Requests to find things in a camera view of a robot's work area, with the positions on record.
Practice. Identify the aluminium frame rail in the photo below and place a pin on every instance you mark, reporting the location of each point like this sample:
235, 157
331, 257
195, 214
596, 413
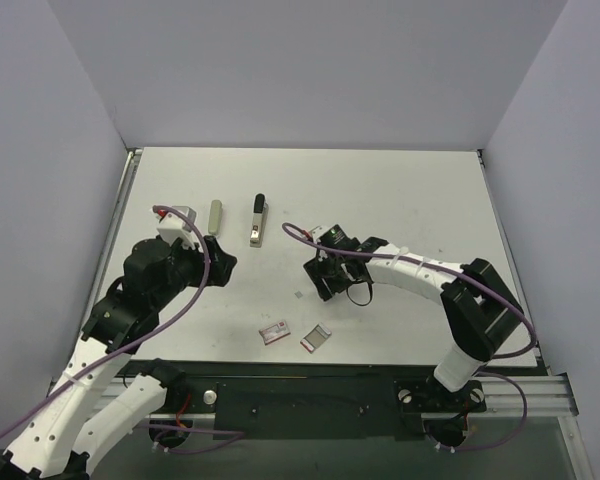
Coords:
123, 192

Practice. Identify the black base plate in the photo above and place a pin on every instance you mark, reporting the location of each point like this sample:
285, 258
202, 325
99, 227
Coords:
286, 401

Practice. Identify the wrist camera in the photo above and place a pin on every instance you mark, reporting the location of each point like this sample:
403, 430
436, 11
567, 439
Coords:
319, 235
171, 228

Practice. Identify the beige stapler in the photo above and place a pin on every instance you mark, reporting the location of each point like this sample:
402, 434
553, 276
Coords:
215, 217

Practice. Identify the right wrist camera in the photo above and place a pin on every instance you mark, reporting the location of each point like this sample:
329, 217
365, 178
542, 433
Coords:
319, 235

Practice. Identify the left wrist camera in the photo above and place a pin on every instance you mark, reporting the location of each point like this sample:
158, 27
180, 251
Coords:
171, 228

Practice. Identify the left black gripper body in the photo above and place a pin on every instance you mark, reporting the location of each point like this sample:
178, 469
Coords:
212, 262

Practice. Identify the staple box tray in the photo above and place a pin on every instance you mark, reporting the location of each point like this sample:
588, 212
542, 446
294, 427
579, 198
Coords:
315, 338

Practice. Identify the red staple box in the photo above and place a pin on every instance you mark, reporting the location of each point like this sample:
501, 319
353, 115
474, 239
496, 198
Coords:
274, 332

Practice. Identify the grey black stapler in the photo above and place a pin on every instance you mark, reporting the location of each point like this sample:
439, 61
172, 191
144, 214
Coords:
260, 210

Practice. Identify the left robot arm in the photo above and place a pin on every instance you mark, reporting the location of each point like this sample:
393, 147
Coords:
62, 438

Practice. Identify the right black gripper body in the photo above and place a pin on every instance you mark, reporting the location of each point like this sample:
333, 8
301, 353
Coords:
331, 270

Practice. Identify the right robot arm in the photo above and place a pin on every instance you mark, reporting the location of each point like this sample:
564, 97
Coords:
481, 311

